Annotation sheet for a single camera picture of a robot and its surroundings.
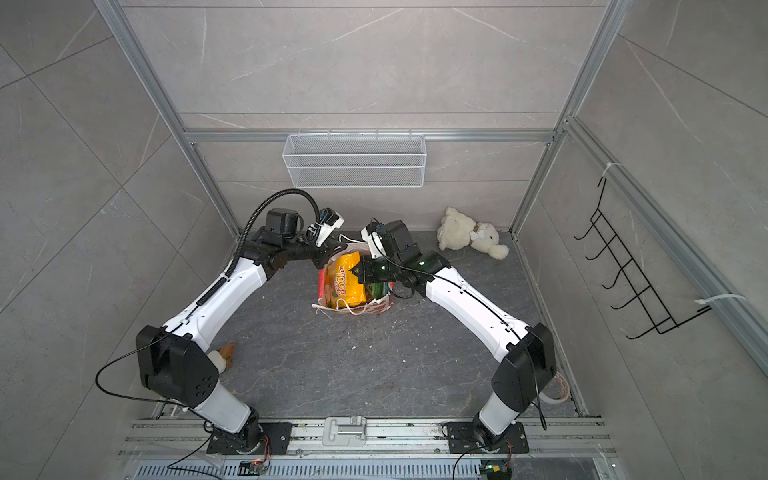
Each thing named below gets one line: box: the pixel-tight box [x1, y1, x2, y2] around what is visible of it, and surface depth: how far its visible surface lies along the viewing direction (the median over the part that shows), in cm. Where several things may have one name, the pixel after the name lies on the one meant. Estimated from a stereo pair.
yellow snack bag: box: [326, 251, 367, 308], surface depth 77 cm
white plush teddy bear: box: [437, 207, 509, 260], surface depth 112 cm
